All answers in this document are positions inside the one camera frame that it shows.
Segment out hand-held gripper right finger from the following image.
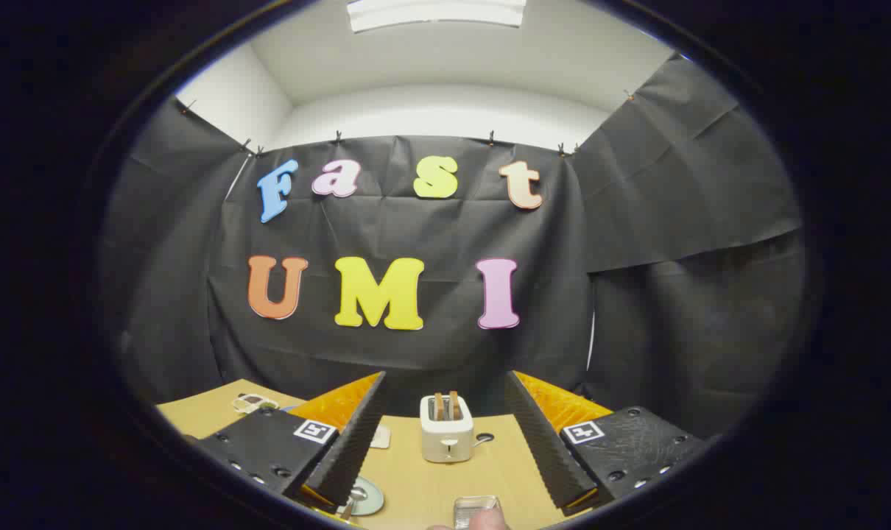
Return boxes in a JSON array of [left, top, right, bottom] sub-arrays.
[[504, 370, 711, 516]]

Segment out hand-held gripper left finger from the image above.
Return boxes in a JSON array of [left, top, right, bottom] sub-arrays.
[[195, 370, 388, 516]]

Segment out pale green plate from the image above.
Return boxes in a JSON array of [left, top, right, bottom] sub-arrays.
[[342, 476, 385, 517]]

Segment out white toaster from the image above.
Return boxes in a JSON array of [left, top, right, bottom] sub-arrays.
[[419, 394, 476, 464]]

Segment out white sauce tray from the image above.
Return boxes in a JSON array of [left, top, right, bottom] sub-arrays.
[[232, 393, 279, 414]]

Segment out black backdrop cloth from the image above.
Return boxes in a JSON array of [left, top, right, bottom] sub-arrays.
[[99, 55, 807, 442]]

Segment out ceiling light panel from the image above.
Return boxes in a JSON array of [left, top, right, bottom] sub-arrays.
[[348, 0, 527, 32]]

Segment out metal wire cutlery rack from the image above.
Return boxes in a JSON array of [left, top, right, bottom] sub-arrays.
[[453, 495, 501, 529]]

